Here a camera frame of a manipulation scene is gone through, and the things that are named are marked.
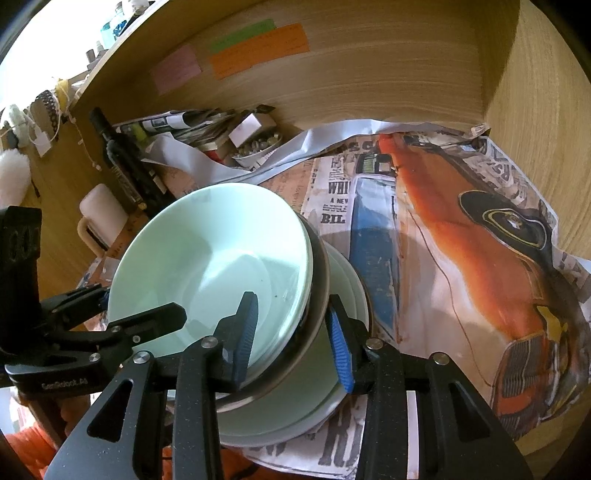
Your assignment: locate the white fuzzy headband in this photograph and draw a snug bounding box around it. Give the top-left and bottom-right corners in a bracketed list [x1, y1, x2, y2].
[0, 105, 24, 134]

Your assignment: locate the blue liquid bottle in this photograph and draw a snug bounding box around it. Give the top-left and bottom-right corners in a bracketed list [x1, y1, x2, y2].
[100, 9, 127, 40]

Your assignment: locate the light green plate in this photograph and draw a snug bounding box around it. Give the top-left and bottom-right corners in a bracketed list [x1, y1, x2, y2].
[217, 244, 371, 448]

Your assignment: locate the stack of newspapers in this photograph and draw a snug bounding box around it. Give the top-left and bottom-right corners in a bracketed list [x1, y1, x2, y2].
[113, 108, 241, 148]

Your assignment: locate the wooden ruler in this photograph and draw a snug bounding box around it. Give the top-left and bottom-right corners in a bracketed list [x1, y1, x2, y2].
[108, 210, 151, 264]

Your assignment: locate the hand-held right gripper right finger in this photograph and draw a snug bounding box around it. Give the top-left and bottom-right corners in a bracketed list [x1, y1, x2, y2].
[325, 294, 534, 480]

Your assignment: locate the patterned headband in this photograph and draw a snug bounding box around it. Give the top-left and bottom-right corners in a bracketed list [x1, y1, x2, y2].
[34, 90, 63, 139]

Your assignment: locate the pink sticky note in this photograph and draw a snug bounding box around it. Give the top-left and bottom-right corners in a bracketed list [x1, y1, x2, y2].
[150, 45, 203, 96]

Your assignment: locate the white pompom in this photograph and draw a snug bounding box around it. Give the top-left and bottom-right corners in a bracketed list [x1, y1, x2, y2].
[0, 152, 32, 204]

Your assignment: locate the white card box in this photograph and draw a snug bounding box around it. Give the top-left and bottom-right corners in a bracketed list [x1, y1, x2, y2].
[228, 113, 278, 148]

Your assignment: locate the green sticky note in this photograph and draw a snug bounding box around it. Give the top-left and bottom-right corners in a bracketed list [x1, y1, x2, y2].
[208, 19, 277, 54]

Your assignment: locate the white mug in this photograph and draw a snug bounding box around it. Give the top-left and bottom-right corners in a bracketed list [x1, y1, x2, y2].
[78, 184, 127, 252]

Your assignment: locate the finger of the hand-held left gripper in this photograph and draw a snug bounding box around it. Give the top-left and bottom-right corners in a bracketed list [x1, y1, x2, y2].
[39, 284, 112, 330]
[108, 302, 188, 352]

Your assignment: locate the person's orange clothing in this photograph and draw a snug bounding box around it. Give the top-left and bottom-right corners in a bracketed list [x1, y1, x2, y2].
[0, 425, 88, 480]

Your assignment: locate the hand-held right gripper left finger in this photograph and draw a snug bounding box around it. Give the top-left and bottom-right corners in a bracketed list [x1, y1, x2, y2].
[44, 291, 259, 480]

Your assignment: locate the mint green bowl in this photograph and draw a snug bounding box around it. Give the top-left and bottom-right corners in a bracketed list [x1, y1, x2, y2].
[107, 183, 311, 370]

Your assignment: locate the pink bowl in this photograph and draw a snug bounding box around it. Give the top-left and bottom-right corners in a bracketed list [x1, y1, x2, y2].
[217, 217, 332, 411]

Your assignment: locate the orange sticky note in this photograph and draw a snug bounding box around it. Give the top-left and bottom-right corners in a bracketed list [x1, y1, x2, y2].
[210, 24, 309, 80]

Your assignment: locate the dark glass bottle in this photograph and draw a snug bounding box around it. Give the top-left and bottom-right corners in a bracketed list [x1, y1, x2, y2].
[89, 107, 174, 213]

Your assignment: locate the wooden shelf board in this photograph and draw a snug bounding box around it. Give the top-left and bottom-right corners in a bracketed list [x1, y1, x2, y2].
[65, 0, 171, 116]

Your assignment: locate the printed newspaper mat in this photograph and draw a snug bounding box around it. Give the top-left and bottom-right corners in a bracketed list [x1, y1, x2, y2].
[83, 120, 591, 472]

